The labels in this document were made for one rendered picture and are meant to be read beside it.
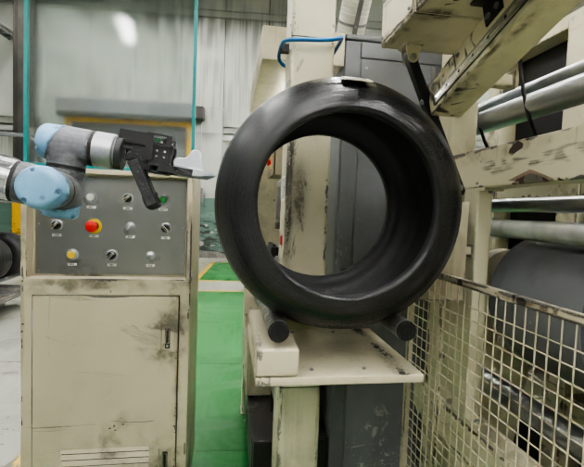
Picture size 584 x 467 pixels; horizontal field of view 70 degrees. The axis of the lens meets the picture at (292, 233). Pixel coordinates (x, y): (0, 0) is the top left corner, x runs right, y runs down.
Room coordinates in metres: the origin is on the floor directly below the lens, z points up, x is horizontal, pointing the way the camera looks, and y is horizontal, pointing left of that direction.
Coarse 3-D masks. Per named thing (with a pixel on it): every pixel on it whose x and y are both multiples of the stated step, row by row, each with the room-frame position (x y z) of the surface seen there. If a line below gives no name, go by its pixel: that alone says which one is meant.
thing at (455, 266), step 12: (468, 204) 1.23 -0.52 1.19; (456, 240) 1.23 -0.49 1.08; (456, 252) 1.23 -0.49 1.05; (456, 264) 1.23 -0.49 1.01; (432, 288) 1.22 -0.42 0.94; (444, 288) 1.22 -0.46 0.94; (456, 288) 1.23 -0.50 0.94; (420, 300) 1.21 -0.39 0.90; (432, 300) 1.22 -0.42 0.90; (444, 300) 1.22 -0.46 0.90; (456, 300) 1.23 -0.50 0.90
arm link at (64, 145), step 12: (36, 132) 0.85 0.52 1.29; (48, 132) 0.85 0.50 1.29; (60, 132) 0.86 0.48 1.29; (72, 132) 0.86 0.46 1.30; (84, 132) 0.87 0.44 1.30; (36, 144) 0.85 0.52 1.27; (48, 144) 0.85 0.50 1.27; (60, 144) 0.85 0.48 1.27; (72, 144) 0.85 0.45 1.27; (84, 144) 0.86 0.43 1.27; (48, 156) 0.86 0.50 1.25; (60, 156) 0.85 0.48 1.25; (72, 156) 0.86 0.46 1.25; (84, 156) 0.86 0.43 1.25; (84, 168) 0.89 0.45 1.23
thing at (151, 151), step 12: (120, 132) 0.89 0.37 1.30; (132, 132) 0.89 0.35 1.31; (120, 144) 0.87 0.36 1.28; (132, 144) 0.89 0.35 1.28; (144, 144) 0.89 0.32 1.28; (156, 144) 0.88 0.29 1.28; (168, 144) 0.89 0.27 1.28; (120, 156) 0.88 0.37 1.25; (132, 156) 0.89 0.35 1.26; (144, 156) 0.88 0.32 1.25; (156, 156) 0.89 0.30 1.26; (168, 156) 0.90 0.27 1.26; (120, 168) 0.89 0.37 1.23; (144, 168) 0.88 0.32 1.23
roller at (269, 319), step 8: (264, 312) 0.96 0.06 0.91; (272, 312) 0.92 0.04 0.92; (264, 320) 0.93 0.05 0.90; (272, 320) 0.87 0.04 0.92; (280, 320) 0.86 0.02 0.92; (272, 328) 0.84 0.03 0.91; (280, 328) 0.84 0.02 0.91; (288, 328) 0.85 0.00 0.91; (272, 336) 0.84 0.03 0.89; (280, 336) 0.84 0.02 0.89
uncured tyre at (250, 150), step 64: (256, 128) 0.84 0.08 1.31; (320, 128) 1.12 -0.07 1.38; (384, 128) 1.11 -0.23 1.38; (256, 192) 0.83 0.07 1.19; (448, 192) 0.90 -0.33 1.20; (256, 256) 0.84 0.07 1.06; (384, 256) 1.15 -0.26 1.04; (448, 256) 0.93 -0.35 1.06; (320, 320) 0.87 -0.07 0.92; (384, 320) 0.92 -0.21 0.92
